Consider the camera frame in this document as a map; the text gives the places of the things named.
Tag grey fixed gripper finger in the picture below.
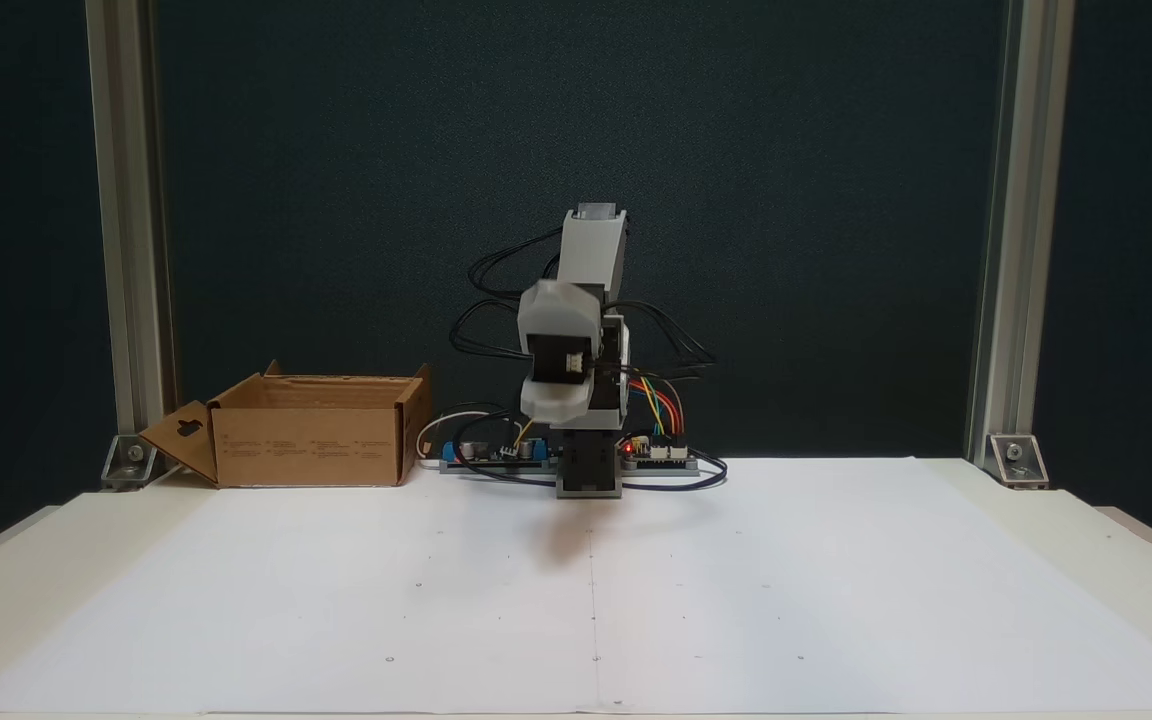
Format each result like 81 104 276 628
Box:
520 371 600 427

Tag blue circuit board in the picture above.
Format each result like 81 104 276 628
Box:
440 434 559 474

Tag brown cardboard box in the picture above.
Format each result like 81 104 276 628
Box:
140 361 435 490

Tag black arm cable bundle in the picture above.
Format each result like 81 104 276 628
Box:
449 227 563 362

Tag thin black wire bundle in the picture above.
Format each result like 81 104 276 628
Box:
453 404 563 489

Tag coloured jumper wires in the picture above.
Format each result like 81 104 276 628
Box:
629 374 686 443

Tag circuit board with coloured wires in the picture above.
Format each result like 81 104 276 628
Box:
620 434 703 474

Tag black gripper cable bundle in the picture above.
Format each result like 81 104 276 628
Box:
604 299 719 381

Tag white cable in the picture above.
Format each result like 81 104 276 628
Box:
417 408 482 467

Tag thick black cable loop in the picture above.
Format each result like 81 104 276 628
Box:
620 452 731 494

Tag metal corner bracket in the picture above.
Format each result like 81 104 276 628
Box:
100 432 160 490
985 432 1050 490

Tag aluminium frame post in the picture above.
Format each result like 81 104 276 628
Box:
84 0 179 471
964 0 1077 471

